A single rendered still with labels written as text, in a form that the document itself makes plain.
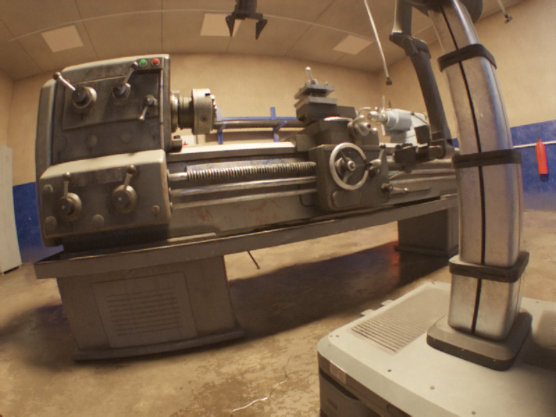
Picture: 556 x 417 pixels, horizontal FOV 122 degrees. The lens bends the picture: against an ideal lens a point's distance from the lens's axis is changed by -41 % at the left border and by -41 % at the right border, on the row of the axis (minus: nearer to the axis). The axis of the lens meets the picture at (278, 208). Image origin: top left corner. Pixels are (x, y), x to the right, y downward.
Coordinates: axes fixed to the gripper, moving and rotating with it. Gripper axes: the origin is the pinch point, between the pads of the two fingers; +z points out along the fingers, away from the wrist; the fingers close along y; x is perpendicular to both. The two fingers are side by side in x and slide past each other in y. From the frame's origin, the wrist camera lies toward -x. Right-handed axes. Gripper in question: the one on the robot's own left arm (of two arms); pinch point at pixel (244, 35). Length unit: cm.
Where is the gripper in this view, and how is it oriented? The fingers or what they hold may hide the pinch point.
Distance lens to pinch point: 101.5
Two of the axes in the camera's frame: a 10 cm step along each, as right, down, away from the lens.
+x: 4.3, 5.0, -7.5
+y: -8.9, 1.2, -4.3
